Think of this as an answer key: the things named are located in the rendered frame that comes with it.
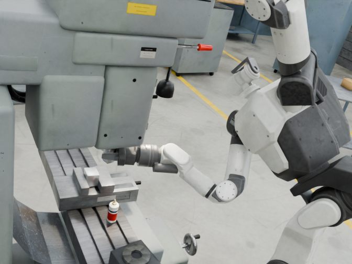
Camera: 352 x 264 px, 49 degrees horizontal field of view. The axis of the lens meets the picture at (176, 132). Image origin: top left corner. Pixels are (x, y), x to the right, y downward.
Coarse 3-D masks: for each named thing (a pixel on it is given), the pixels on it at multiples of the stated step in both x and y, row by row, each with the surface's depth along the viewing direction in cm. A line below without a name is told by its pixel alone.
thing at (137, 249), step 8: (120, 248) 125; (128, 248) 124; (136, 248) 125; (144, 248) 126; (112, 256) 123; (120, 256) 122; (128, 256) 121; (136, 256) 124; (144, 256) 123; (152, 256) 125
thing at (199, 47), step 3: (180, 45) 124; (183, 45) 124; (186, 45) 125; (189, 45) 126; (192, 45) 126; (195, 45) 127; (198, 45) 128; (201, 45) 127; (204, 45) 128; (207, 45) 129; (210, 45) 130; (186, 48) 126; (189, 48) 126; (192, 48) 127; (195, 48) 127; (198, 48) 128; (201, 48) 127; (204, 48) 128; (207, 48) 129; (210, 48) 129
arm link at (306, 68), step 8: (312, 56) 112; (280, 64) 106; (288, 64) 104; (296, 64) 103; (304, 64) 104; (312, 64) 110; (280, 72) 110; (288, 72) 106; (296, 72) 107; (304, 72) 107; (312, 72) 109; (280, 80) 111; (312, 80) 108
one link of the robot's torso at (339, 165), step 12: (348, 156) 125; (324, 168) 123; (336, 168) 116; (348, 168) 116; (312, 180) 122; (324, 180) 119; (336, 180) 117; (348, 180) 114; (300, 192) 125; (312, 192) 133; (348, 192) 115
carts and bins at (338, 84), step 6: (330, 78) 464; (336, 78) 471; (348, 78) 446; (336, 84) 446; (342, 84) 445; (348, 84) 437; (336, 90) 426; (342, 90) 431; (348, 90) 436; (342, 96) 410; (348, 96) 415; (348, 102) 483; (348, 144) 435
